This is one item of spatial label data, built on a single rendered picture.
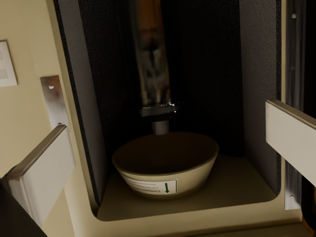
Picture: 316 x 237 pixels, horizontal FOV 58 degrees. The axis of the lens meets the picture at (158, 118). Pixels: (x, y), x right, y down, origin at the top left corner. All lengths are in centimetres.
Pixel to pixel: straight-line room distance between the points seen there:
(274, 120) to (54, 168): 13
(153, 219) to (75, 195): 11
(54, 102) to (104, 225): 18
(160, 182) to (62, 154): 25
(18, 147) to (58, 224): 27
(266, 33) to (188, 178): 22
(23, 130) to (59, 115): 52
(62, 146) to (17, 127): 71
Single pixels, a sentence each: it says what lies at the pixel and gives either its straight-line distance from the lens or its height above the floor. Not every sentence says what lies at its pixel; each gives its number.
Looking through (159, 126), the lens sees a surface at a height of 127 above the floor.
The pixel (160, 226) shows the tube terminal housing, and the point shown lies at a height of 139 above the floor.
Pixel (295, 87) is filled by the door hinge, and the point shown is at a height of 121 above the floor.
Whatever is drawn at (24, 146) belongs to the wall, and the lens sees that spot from 90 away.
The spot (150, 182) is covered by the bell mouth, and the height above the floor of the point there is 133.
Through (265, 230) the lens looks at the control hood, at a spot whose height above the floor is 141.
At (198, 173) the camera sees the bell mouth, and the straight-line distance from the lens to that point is 42.
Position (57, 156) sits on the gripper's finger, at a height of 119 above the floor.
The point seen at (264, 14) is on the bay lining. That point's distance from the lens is 40.
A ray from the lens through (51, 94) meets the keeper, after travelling 36.
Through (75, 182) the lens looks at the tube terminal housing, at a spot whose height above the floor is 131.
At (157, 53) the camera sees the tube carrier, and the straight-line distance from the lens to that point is 39.
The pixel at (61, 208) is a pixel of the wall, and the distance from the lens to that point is 96.
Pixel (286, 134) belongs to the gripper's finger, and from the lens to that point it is 17.
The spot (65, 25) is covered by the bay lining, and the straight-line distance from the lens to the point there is 39.
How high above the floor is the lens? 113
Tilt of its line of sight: 16 degrees up
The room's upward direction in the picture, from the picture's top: 173 degrees clockwise
